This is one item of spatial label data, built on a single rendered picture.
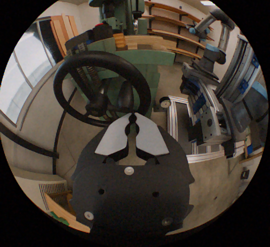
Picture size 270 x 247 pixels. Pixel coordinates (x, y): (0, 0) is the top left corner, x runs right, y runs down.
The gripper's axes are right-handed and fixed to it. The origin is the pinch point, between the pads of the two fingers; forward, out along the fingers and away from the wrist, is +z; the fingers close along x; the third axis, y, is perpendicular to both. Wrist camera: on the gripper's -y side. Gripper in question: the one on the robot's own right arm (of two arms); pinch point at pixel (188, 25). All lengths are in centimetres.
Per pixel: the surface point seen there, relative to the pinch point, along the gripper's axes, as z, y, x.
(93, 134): -74, 106, -151
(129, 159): -106, 113, -100
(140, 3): -43, -7, -67
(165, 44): -61, 25, -60
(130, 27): -41, 13, -76
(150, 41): -60, 24, -68
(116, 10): -50, -1, -82
